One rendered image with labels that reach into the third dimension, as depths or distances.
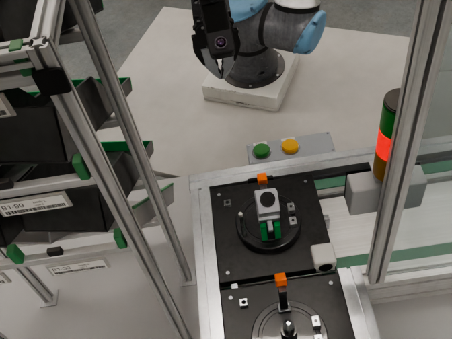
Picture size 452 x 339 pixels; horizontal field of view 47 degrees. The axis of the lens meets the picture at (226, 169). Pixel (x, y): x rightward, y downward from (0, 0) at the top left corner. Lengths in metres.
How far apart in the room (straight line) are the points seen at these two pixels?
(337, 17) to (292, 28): 1.95
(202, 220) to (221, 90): 0.47
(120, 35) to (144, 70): 1.71
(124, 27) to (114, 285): 2.43
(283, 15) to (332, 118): 0.32
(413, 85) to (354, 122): 0.82
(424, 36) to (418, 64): 0.04
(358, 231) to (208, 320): 0.39
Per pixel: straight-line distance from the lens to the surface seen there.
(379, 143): 0.79
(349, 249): 1.17
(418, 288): 1.15
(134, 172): 0.90
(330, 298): 1.05
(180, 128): 1.50
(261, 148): 1.26
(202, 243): 1.14
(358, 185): 0.86
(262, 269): 1.08
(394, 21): 3.28
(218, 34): 0.93
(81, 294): 1.28
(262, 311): 1.02
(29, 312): 1.31
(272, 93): 1.47
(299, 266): 1.08
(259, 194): 1.02
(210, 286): 1.09
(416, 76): 0.65
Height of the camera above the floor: 1.93
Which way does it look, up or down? 51 degrees down
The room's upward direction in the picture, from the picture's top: 11 degrees counter-clockwise
